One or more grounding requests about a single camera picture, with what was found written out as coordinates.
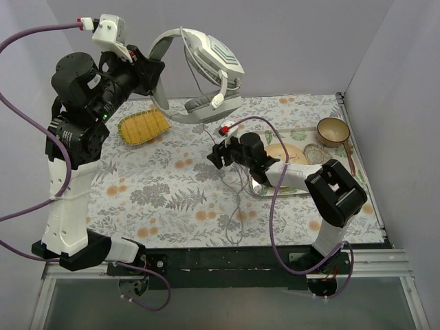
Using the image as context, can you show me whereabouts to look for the grey headphone cable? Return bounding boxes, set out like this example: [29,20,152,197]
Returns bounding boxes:
[179,27,255,245]

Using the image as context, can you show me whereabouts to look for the white grey gaming headphones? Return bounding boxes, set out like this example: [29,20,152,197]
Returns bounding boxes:
[148,27,245,124]

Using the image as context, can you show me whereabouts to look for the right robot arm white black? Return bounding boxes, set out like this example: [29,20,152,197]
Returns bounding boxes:
[207,133,367,274]

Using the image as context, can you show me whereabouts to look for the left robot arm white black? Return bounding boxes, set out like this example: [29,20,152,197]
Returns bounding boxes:
[31,45,165,275]

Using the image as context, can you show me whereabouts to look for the yellow woven bamboo tray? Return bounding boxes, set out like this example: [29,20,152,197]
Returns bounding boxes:
[118,109,171,146]

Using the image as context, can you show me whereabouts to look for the beige bird plate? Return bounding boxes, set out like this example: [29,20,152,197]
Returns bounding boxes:
[264,142,310,189]

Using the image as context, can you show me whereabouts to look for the floral table mat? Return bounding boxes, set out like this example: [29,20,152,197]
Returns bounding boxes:
[82,94,384,248]

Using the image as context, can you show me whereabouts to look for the speckled oval plate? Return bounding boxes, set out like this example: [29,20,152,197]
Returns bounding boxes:
[303,144,333,165]

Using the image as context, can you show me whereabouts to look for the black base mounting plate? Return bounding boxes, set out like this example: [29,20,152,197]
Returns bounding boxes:
[106,244,341,289]

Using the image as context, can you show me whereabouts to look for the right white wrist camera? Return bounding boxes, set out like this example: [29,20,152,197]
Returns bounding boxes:
[218,120,238,146]

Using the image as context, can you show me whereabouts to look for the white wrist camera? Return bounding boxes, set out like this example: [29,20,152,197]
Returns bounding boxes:
[218,120,238,146]
[92,14,132,62]

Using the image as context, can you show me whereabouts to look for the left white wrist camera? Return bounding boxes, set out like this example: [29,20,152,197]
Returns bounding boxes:
[92,14,132,62]

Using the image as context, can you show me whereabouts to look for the brown bowl with handle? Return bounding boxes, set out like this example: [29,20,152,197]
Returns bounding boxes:
[316,118,356,176]

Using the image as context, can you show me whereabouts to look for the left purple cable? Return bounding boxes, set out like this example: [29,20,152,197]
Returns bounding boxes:
[0,19,172,312]

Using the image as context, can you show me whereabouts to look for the purple cable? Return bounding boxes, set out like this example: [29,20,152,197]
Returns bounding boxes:
[230,116,354,298]
[0,19,172,312]

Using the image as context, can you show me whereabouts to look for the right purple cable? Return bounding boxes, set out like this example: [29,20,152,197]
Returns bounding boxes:
[230,116,354,298]

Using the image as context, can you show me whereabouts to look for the aluminium frame rail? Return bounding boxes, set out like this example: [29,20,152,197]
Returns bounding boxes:
[41,249,413,280]

